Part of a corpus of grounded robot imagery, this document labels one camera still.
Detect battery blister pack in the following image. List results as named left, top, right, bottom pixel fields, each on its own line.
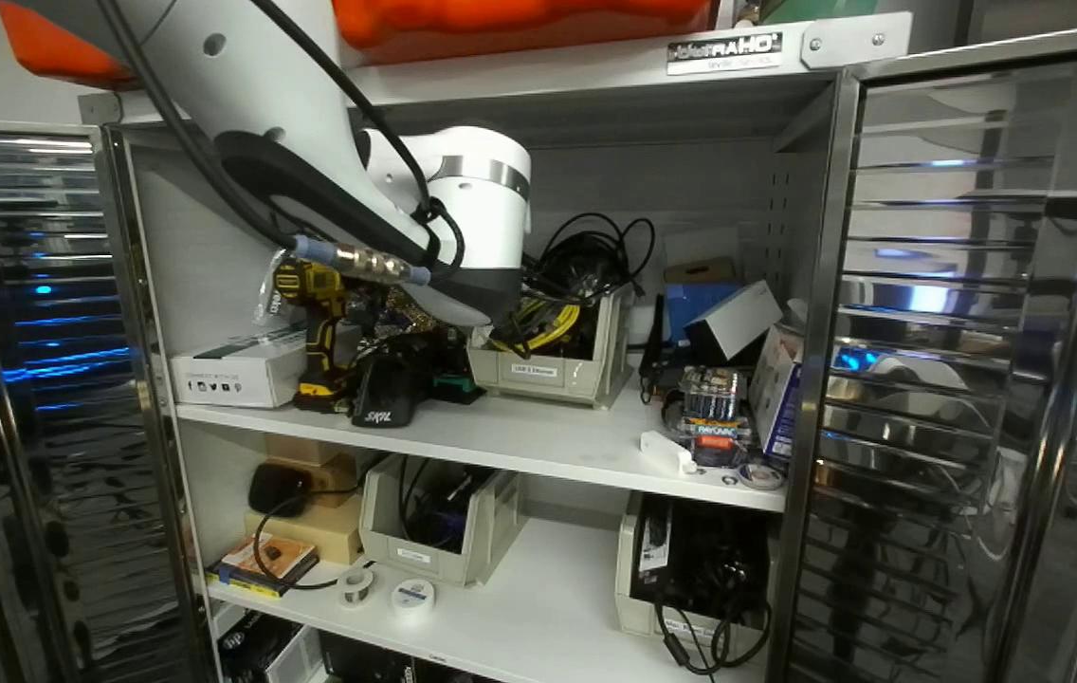
left=680, top=362, right=760, bottom=474

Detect white metal shelf cabinet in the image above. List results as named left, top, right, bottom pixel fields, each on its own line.
left=81, top=8, right=918, bottom=683

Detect orange plastic canister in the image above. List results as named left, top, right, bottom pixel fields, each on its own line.
left=329, top=0, right=722, bottom=67
left=0, top=0, right=133, bottom=95

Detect white tape roll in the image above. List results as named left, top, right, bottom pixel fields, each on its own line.
left=333, top=564, right=380, bottom=607
left=388, top=574, right=440, bottom=613

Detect yellow coiled cable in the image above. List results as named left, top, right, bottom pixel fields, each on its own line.
left=491, top=296, right=588, bottom=362

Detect grey bin with yellow cable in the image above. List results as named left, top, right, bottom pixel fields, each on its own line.
left=462, top=285, right=637, bottom=409

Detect yellow black cordless drill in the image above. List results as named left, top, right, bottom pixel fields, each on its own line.
left=268, top=256, right=361, bottom=415

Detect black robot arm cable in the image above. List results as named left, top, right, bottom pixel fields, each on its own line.
left=248, top=0, right=469, bottom=272
left=90, top=0, right=316, bottom=250

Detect black battery charger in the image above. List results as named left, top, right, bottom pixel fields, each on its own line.
left=348, top=329, right=440, bottom=433

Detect white box green label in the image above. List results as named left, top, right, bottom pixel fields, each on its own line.
left=167, top=329, right=313, bottom=415

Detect grey bin with black items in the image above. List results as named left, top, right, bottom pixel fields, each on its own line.
left=358, top=450, right=526, bottom=587

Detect black cable tangle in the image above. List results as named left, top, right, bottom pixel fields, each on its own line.
left=521, top=209, right=664, bottom=310

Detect black brand label plate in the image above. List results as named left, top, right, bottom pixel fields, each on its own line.
left=664, top=28, right=788, bottom=76

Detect blue white product box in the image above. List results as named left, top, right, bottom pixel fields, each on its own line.
left=746, top=321, right=813, bottom=468

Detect orange cover book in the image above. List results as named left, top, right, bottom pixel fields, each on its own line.
left=213, top=536, right=327, bottom=598

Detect plain cardboard box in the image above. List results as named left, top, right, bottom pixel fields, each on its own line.
left=242, top=438, right=367, bottom=568

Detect black power adapter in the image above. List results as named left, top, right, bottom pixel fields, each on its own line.
left=242, top=459, right=318, bottom=524

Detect grey bin with black cables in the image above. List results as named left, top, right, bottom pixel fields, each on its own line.
left=611, top=493, right=780, bottom=651

